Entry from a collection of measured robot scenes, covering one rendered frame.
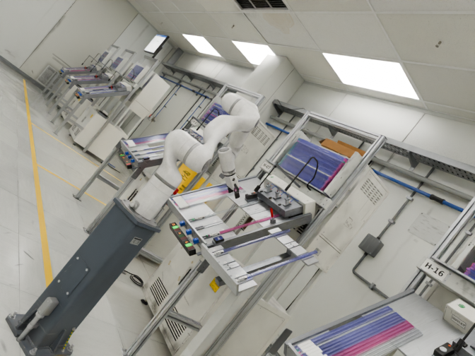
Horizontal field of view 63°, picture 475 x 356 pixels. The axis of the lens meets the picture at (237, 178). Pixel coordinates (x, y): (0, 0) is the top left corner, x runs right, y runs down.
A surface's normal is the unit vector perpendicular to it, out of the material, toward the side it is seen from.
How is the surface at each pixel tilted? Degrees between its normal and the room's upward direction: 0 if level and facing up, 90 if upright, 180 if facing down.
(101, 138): 90
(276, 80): 90
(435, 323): 44
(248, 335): 90
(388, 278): 90
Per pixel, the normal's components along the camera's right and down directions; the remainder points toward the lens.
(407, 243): -0.63, -0.52
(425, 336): 0.01, -0.92
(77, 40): 0.47, 0.35
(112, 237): -0.36, -0.32
